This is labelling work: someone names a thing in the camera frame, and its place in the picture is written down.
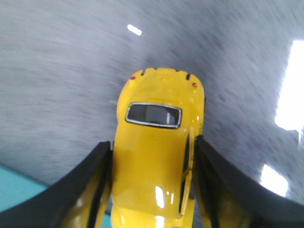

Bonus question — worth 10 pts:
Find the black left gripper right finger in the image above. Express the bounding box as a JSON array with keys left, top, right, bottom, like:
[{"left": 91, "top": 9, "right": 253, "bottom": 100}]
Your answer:
[{"left": 194, "top": 135, "right": 304, "bottom": 228}]

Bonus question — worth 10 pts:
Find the yellow toy beetle car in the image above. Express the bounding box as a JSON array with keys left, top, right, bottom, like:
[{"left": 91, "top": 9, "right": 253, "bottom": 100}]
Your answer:
[{"left": 111, "top": 68, "right": 205, "bottom": 228}]

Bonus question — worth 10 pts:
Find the light blue plastic box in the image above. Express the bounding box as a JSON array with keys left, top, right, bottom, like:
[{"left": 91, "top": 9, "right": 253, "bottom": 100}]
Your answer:
[{"left": 0, "top": 165, "right": 48, "bottom": 211}]

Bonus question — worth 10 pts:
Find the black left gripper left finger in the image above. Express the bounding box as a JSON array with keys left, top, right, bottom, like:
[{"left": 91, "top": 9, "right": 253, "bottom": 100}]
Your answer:
[{"left": 0, "top": 141, "right": 112, "bottom": 228}]

